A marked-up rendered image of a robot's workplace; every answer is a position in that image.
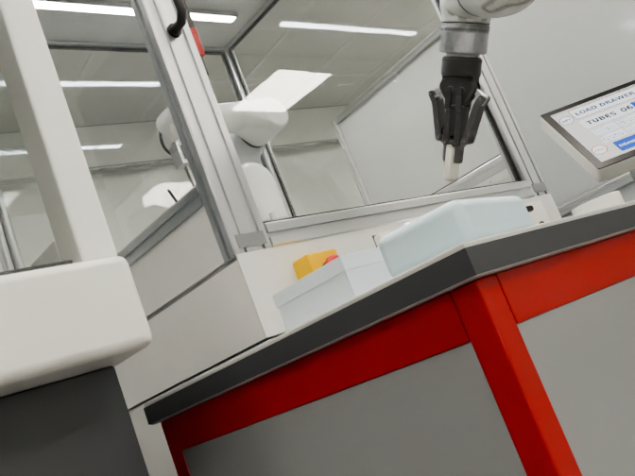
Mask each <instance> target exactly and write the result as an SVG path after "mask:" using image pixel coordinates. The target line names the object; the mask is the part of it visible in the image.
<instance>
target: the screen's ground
mask: <svg viewBox="0 0 635 476"><path fill-rule="evenodd" d="M634 86H635V84H634V85H631V86H628V87H626V88H624V89H621V90H619V91H616V92H613V93H609V94H606V95H604V96H601V97H598V98H596V99H594V100H591V101H589V102H586V103H583V104H581V105H578V106H575V107H573V108H570V109H568V110H564V111H561V112H559V113H556V114H554V115H551V117H552V118H553V119H554V120H556V121H557V119H559V118H561V117H564V116H567V115H569V114H570V113H569V112H568V111H571V110H573V109H576V108H579V107H581V106H584V105H587V104H589V103H592V102H594V101H596V100H599V99H602V98H604V97H607V96H610V95H612V94H617V93H619V92H621V91H624V90H626V89H629V88H632V87H634ZM634 100H635V98H633V99H630V100H628V101H626V102H623V103H620V104H618V105H615V106H612V107H610V108H607V109H604V110H601V111H599V112H596V113H593V114H591V115H588V116H585V117H583V118H580V119H577V120H576V119H575V120H576V121H577V122H575V123H573V124H570V125H568V126H566V127H563V128H565V129H566V130H567V131H568V132H569V133H570V134H571V135H572V136H573V137H575V138H576V139H577V140H578V141H579V142H580V143H581V144H582V145H584V146H585V147H586V148H587V149H588V148H590V147H592V146H595V145H599V144H602V143H603V142H602V141H600V140H599V139H598V138H597V137H596V136H595V135H593V134H592V133H591V132H590V131H589V129H592V128H596V127H599V126H601V125H604V124H606V123H608V122H611V121H614V120H616V119H619V118H622V117H624V116H627V115H629V114H631V113H634V112H635V111H632V112H629V113H627V114H623V113H622V112H621V111H620V110H618V109H617V108H616V107H619V106H622V105H624V104H626V103H629V102H631V101H634ZM570 115H571V114H570ZM571 116H572V115H571ZM572 117H573V116H572ZM557 122H558V121H557ZM633 134H635V132H634V133H631V134H629V135H627V136H624V137H622V138H619V139H616V140H614V141H611V142H609V143H606V144H604V143H603V144H604V145H605V146H607V147H608V148H609V149H610V150H611V151H610V152H608V153H605V154H602V155H600V156H597V157H596V156H595V155H594V154H593V155H594V156H595V157H596V158H597V159H598V160H599V161H601V162H603V161H606V160H608V159H611V158H614V157H616V156H619V155H622V154H624V153H627V152H628V151H631V150H634V149H635V146H634V147H631V148H630V149H627V150H624V151H622V150H620V149H619V148H618V147H617V146H616V145H614V144H613V142H616V141H618V140H621V139H623V138H625V137H628V136H630V135H633ZM588 150H589V149H588ZM589 151H590V150H589ZM590 152H591V151H590ZM591 153H592V152H591Z"/></svg>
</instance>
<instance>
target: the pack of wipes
mask: <svg viewBox="0 0 635 476"><path fill-rule="evenodd" d="M530 226H534V224H533V222H532V219H531V217H530V215H529V213H528V211H527V208H526V207H525V205H524V203H523V201H522V199H521V198H519V197H518V196H514V195H513V196H497V197H483V198H469V199H456V200H452V201H450V202H448V203H446V204H444V205H442V206H440V207H438V208H436V209H434V210H433V211H431V212H429V213H427V214H425V215H423V216H421V217H419V218H417V219H415V220H413V221H411V222H410V223H408V224H406V225H404V226H402V227H400V228H398V229H395V230H393V231H392V232H390V233H388V234H387V235H385V236H383V237H382V238H381V240H380V242H379V247H380V250H381V252H382V255H383V257H384V260H385V262H386V266H387V269H388V271H389V273H390V275H391V276H392V277H393V278H394V277H396V276H398V275H400V274H402V273H403V272H405V271H407V270H409V269H411V268H413V267H415V266H417V265H419V264H422V263H424V262H426V261H428V260H430V259H432V258H434V257H436V256H437V255H438V254H440V253H442V252H444V251H446V250H448V249H450V248H452V247H455V246H457V245H459V244H461V243H464V242H469V241H472V240H476V239H480V238H484V237H488V236H491V235H495V234H499V233H503V232H507V231H511V230H518V229H522V228H526V227H530Z"/></svg>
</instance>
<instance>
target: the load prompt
mask: <svg viewBox="0 0 635 476"><path fill-rule="evenodd" d="M633 98H635V86H634V87H632V88H629V89H626V90H624V91H621V92H619V93H615V94H612V95H610V96H607V97H604V98H602V99H599V100H596V101H594V102H592V103H589V104H587V105H584V106H581V107H579V108H576V109H573V110H569V111H568V112H569V113H570V114H571V115H572V116H573V117H574V118H575V119H576V120H577V119H580V118H583V117H585V116H588V115H591V114H593V113H596V112H599V111H602V110H604V109H607V108H610V107H612V106H615V105H618V104H620V103H623V102H626V101H628V100H630V99H633Z"/></svg>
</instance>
